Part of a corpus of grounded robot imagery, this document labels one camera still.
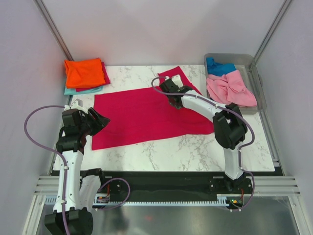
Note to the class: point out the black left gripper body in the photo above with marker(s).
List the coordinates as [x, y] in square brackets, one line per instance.
[83, 127]

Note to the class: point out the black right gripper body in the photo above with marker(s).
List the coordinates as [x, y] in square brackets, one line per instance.
[177, 106]

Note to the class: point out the magenta red t shirt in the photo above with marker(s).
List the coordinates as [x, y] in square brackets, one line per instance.
[143, 114]

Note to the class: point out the light pink t shirt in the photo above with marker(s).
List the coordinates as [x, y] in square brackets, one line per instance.
[230, 88]

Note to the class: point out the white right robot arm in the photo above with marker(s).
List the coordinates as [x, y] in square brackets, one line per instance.
[229, 128]

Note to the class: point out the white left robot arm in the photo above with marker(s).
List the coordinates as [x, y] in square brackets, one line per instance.
[72, 210]

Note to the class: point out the folded teal t shirt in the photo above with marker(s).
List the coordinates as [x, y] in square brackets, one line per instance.
[73, 91]

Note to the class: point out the folded magenta t shirt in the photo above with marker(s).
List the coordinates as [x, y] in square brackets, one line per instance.
[106, 79]

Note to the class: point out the blue t shirt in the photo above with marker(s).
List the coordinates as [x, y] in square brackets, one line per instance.
[218, 69]

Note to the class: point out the folded orange t shirt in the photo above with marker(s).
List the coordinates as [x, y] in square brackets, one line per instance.
[84, 74]

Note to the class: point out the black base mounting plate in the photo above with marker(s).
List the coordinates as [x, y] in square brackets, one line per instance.
[135, 186]

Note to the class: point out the grey plastic bin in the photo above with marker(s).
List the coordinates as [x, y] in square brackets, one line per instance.
[246, 65]

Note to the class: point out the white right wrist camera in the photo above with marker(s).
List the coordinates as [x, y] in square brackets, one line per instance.
[176, 79]

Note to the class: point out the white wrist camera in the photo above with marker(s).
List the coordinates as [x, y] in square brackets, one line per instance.
[176, 79]
[77, 104]

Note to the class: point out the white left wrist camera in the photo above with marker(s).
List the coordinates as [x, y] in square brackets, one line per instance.
[77, 104]

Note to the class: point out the white slotted cable duct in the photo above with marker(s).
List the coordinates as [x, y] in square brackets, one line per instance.
[220, 202]

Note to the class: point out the left aluminium corner post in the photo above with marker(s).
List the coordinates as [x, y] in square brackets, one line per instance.
[53, 28]

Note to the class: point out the aluminium corner post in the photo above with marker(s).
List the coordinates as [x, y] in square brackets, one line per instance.
[272, 29]
[53, 28]

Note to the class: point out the aluminium frame rail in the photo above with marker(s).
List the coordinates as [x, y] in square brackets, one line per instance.
[264, 186]

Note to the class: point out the right aluminium corner post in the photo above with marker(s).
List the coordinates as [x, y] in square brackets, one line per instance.
[272, 29]

